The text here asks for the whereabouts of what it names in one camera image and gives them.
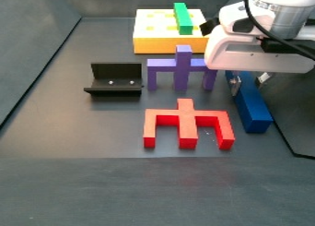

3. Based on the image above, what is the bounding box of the yellow slotted board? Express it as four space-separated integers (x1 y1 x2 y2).
134 9 209 54

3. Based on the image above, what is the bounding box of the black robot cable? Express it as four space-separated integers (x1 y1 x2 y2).
245 0 315 61

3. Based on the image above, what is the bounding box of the purple m-shaped block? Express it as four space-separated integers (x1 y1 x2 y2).
147 45 218 91

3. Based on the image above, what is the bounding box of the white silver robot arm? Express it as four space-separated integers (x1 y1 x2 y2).
199 0 315 92

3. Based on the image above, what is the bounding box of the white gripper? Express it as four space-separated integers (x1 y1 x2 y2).
205 2 315 96

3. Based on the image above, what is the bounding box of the black angle bracket holder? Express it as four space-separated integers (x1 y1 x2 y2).
85 62 143 96

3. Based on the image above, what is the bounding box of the blue rectangular block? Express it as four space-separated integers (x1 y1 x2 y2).
226 70 274 133

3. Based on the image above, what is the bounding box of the red m-shaped block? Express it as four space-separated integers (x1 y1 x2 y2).
143 99 235 150

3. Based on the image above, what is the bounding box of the green rectangular block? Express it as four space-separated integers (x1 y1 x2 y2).
174 2 194 35

